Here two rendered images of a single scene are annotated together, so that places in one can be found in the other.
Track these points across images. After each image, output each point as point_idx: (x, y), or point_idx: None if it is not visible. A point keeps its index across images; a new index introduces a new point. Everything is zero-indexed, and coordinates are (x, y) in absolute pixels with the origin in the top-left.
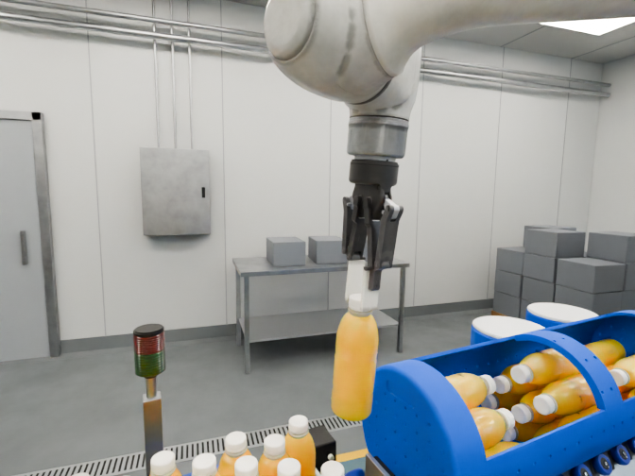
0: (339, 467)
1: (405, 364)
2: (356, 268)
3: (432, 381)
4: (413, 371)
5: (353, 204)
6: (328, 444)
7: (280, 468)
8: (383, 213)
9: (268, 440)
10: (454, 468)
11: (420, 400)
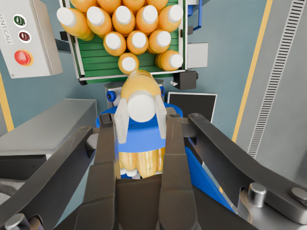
0: (128, 68)
1: (156, 138)
2: (158, 119)
3: (129, 142)
4: (142, 136)
5: (187, 190)
6: (179, 84)
7: (138, 33)
8: (13, 215)
9: (165, 34)
10: (97, 121)
11: None
